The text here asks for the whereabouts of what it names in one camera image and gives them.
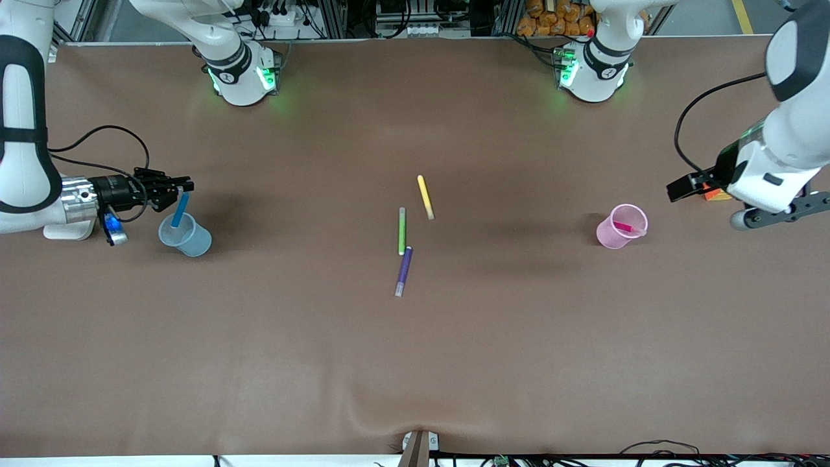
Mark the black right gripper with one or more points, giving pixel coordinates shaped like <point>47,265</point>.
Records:
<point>118,190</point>

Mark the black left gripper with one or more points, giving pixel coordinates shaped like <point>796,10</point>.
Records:
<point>715,174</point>

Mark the blue marker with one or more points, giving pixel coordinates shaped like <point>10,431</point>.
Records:
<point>179,211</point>

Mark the pink marker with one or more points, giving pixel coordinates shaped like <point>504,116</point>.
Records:
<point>626,227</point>

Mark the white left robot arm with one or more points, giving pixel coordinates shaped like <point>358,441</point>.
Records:
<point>791,143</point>

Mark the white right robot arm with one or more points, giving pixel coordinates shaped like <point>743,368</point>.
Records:
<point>26,181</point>

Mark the colourful puzzle cube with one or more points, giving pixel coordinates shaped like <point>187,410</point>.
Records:
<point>713,193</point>

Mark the light blue plastic cup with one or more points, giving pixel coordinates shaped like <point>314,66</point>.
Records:
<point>191,243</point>

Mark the pink plastic cup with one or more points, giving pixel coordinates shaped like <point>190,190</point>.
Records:
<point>609,237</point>

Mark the white desk lamp stand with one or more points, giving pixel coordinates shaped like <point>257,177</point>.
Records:
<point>65,232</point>

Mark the orange snack bag pile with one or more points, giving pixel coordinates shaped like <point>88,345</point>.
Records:
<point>554,18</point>

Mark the white power strip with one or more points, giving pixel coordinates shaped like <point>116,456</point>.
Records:
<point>288,17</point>

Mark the green marker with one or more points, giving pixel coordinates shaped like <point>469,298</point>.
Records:
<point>402,231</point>

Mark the purple marker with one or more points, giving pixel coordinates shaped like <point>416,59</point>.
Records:
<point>404,271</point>

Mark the yellow marker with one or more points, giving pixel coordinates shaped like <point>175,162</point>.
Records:
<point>425,196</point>

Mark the metal table clamp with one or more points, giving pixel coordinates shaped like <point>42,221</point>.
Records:
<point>418,447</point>

